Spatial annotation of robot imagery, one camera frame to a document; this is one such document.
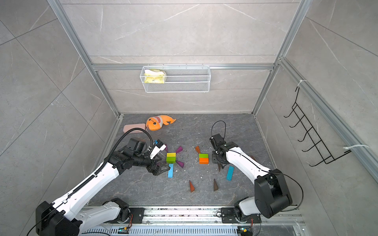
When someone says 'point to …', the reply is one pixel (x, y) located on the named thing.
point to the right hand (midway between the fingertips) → (219, 159)
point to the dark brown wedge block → (215, 187)
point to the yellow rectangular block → (171, 154)
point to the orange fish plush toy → (155, 123)
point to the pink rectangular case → (127, 127)
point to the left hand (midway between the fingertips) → (165, 161)
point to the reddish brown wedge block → (192, 188)
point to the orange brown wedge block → (198, 149)
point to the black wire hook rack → (323, 151)
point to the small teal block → (230, 173)
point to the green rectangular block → (171, 160)
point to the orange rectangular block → (204, 161)
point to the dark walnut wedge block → (219, 166)
